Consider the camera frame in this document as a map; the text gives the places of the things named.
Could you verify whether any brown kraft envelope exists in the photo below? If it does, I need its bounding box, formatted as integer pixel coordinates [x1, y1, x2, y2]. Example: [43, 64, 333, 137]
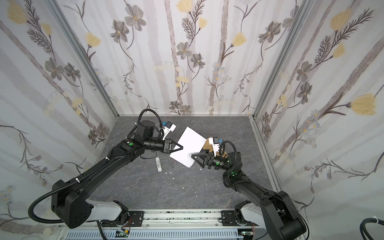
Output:
[202, 139, 227, 157]

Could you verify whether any white floral letter paper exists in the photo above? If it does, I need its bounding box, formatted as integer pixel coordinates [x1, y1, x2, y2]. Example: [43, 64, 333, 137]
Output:
[170, 127, 207, 168]

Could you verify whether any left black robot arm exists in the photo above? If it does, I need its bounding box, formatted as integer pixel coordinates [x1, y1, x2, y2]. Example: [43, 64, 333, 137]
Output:
[51, 121, 183, 229]

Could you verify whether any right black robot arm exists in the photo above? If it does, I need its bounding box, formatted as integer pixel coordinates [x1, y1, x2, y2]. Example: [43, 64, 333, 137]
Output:
[191, 151, 310, 240]

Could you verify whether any white glue stick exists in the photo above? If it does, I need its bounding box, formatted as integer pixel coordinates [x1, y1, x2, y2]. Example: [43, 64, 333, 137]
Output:
[155, 157, 163, 172]

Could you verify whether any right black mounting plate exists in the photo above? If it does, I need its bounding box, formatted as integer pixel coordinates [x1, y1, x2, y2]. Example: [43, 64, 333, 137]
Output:
[219, 210, 258, 227]

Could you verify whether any black mounting plate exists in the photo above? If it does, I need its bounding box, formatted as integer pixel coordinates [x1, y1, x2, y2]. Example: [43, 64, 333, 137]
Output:
[101, 210, 145, 227]
[219, 210, 258, 227]

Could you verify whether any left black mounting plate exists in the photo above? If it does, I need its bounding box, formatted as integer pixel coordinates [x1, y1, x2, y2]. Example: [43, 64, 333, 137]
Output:
[101, 210, 145, 227]

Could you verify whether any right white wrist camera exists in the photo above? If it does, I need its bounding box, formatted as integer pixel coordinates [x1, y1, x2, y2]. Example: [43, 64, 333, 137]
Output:
[208, 137, 223, 154]

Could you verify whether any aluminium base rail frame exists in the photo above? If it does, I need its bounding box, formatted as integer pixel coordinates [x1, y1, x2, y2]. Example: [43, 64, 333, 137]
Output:
[51, 209, 272, 240]

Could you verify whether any left black corrugated cable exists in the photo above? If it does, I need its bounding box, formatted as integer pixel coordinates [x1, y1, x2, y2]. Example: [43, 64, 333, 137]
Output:
[27, 158, 112, 240]

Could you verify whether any white perforated cable duct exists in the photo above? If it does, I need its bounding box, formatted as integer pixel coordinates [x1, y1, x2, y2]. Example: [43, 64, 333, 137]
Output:
[64, 229, 244, 240]

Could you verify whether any black cable bottom right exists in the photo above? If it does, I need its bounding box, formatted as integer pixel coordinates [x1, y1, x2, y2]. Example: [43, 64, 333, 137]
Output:
[359, 217, 384, 240]

